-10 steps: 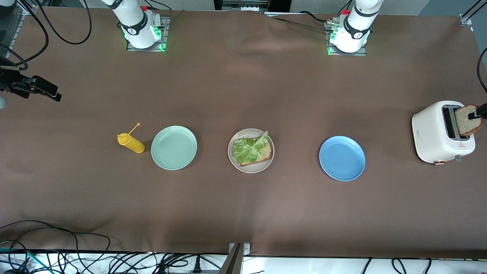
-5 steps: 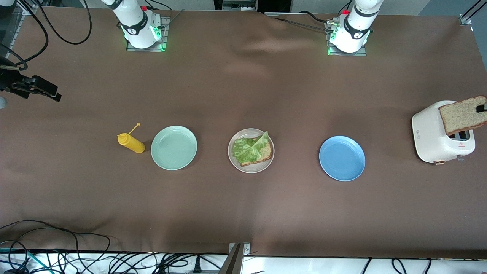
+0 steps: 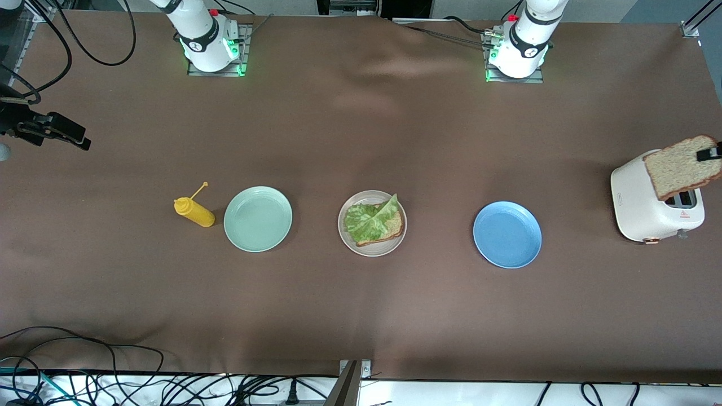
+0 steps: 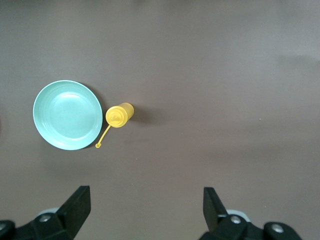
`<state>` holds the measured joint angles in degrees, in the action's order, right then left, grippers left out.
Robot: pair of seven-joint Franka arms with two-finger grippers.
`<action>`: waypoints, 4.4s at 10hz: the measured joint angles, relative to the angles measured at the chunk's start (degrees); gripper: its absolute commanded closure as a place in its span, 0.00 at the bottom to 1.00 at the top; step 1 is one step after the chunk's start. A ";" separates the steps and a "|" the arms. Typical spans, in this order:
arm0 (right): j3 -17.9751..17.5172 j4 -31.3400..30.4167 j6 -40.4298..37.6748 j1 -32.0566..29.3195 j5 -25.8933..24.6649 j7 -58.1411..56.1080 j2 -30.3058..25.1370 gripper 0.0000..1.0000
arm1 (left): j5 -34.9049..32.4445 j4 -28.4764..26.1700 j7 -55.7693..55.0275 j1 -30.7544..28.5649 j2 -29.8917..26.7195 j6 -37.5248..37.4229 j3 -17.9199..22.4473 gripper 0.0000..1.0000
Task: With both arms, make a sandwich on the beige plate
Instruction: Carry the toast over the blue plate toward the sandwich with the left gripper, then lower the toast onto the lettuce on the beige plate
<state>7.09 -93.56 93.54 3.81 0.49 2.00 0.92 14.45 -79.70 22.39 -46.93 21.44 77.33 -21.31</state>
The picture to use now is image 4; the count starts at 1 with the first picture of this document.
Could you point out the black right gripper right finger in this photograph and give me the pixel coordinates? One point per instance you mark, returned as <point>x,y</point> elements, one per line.
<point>225,227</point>

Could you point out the brown table cover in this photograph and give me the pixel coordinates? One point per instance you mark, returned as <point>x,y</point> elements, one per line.
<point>200,75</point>

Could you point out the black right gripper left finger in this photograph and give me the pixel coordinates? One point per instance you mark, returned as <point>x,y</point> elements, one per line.
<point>70,220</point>

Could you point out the yellow mustard squeeze bottle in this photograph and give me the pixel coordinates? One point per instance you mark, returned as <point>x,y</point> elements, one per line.
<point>120,115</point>

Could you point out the mint green plate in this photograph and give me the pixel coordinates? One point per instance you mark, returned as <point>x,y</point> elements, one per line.
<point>67,115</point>

